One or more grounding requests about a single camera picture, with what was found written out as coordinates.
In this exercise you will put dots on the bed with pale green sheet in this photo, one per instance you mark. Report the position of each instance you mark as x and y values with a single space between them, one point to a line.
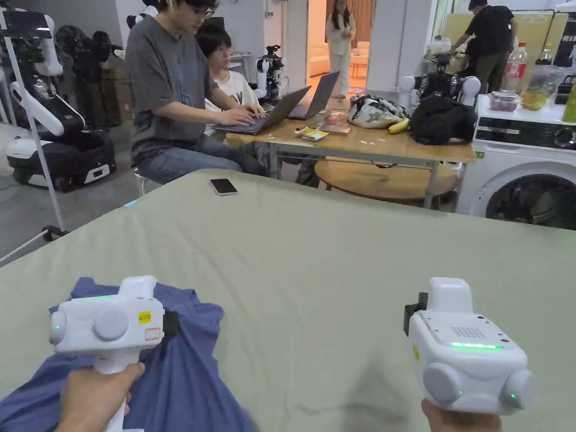
315 279

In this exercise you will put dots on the white washing machine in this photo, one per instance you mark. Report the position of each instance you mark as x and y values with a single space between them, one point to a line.
522 166

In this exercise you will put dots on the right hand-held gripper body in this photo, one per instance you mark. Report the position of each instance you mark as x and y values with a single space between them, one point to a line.
468 360

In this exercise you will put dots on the person's left hand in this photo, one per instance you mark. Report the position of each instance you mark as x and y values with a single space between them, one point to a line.
96 398

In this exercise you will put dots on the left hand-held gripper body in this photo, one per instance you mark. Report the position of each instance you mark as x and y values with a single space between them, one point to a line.
105 324

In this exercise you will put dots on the white phone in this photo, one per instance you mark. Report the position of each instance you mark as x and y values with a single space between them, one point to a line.
223 186

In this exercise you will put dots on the dark blue shirt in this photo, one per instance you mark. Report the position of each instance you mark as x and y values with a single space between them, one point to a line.
180 373

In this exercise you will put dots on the person's right hand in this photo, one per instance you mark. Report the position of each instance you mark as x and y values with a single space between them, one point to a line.
459 418

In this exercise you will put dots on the small white humanoid robot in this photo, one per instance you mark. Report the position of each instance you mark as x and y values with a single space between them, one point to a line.
270 74

